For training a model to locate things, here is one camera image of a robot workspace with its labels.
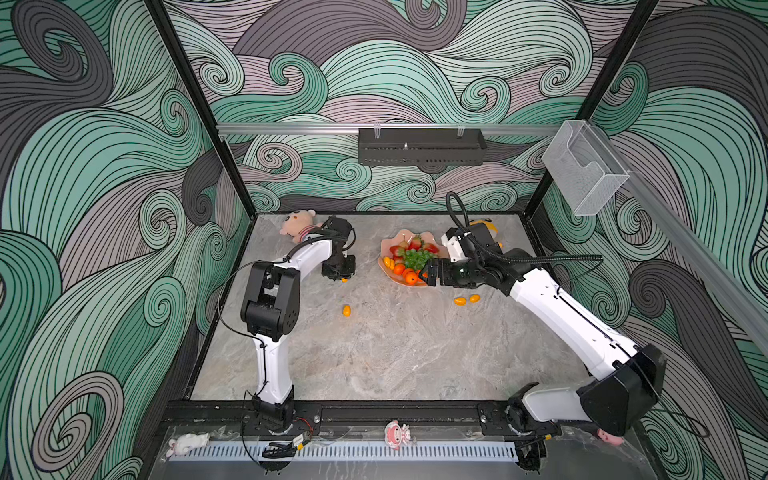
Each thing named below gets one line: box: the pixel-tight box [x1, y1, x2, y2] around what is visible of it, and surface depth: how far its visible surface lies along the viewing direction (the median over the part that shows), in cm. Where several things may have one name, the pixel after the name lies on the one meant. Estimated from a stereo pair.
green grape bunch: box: [403, 248, 436, 271], surface depth 103 cm
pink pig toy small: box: [597, 429, 625, 446], surface depth 70 cm
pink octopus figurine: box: [384, 420, 411, 451], surface depth 70 cm
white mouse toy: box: [166, 432, 209, 457], surface depth 70 cm
